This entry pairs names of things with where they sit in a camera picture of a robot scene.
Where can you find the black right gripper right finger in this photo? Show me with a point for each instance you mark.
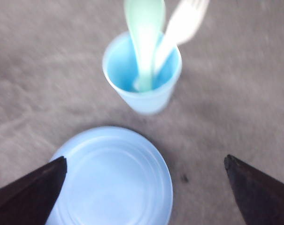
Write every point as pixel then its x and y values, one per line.
pixel 259 197

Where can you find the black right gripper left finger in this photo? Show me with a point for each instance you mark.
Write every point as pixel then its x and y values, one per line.
pixel 30 199

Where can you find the light blue plastic cup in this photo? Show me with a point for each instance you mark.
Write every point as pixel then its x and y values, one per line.
pixel 144 94

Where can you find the white plastic fork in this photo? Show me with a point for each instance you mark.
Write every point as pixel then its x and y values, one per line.
pixel 182 26

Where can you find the mint green plastic spoon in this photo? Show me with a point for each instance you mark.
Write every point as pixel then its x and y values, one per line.
pixel 145 19

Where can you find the blue plastic plate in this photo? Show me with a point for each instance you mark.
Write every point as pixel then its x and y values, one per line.
pixel 115 176

